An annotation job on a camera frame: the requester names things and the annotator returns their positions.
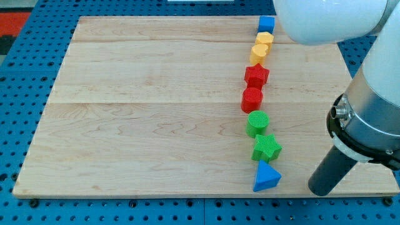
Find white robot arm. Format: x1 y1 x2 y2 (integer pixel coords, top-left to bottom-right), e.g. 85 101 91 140
274 0 399 196

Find blue triangle block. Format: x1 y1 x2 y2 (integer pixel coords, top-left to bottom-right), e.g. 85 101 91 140
253 160 282 192

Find green cylinder block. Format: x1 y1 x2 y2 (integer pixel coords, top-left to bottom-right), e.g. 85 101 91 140
246 111 269 138

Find blue cube block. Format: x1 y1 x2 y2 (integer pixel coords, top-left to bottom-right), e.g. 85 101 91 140
257 16 275 34

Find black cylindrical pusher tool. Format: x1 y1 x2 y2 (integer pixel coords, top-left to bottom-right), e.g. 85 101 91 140
308 146 358 196

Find red cylinder block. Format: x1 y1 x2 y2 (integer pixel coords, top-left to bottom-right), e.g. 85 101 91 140
241 87 263 113

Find red star block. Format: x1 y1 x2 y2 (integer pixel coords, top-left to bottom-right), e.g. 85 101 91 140
244 64 269 90

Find wooden board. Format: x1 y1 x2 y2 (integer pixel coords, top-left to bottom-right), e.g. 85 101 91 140
12 16 400 199

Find green star block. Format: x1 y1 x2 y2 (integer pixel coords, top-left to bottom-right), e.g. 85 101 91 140
251 134 282 163

